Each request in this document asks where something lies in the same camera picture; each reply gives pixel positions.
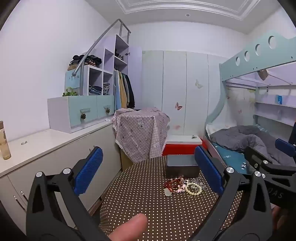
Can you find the red bead bracelet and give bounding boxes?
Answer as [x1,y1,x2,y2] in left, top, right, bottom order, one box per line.
[164,177,186,193]

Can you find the silver chain jewelry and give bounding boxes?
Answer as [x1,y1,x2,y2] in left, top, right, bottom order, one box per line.
[192,177,208,191]

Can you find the teal drawer unit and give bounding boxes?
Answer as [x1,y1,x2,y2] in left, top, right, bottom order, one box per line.
[48,95,114,133]

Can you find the teal bed sheet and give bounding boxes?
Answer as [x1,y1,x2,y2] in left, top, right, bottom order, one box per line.
[211,142,249,174]

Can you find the amber glass bottle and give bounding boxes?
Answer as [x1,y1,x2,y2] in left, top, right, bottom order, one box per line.
[0,120,11,160]

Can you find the red storage box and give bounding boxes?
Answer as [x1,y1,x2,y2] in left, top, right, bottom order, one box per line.
[162,139,208,156]

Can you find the brown polka dot tablecloth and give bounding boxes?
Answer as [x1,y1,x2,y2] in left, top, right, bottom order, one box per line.
[98,155,246,241]

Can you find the grey duvet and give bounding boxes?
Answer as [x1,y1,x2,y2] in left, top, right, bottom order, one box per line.
[210,126,295,167]

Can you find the lilac cubby shelf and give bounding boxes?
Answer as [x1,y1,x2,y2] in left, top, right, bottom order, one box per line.
[64,34,143,96]

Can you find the white wardrobe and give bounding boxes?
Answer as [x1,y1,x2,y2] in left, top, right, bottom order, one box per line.
[140,51,226,138]

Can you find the teal bunk bed frame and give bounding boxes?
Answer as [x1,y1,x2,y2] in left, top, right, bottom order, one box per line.
[204,31,295,164]

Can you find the pink bear pattern cloth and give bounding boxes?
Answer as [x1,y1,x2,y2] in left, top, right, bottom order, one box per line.
[112,108,170,163]

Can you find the white box lid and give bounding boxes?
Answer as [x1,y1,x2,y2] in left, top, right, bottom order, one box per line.
[166,135,202,145]

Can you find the metal stair handrail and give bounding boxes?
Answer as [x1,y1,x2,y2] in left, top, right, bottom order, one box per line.
[71,18,132,77]

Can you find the beige low cabinet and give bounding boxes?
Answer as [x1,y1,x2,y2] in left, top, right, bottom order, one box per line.
[1,121,121,232]

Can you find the grey metal tin box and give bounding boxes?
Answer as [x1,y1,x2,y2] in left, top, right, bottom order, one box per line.
[166,155,200,178]

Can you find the hanging clothes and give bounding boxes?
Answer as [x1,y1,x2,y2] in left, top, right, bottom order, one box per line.
[113,70,135,110]

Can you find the person right hand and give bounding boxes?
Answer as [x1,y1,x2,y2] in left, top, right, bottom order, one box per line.
[271,205,288,231]

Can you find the cream bead bracelet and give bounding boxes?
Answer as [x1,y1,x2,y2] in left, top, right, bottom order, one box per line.
[184,182,203,196]

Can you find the person left hand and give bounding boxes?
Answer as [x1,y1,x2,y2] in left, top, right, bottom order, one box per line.
[108,213,148,241]

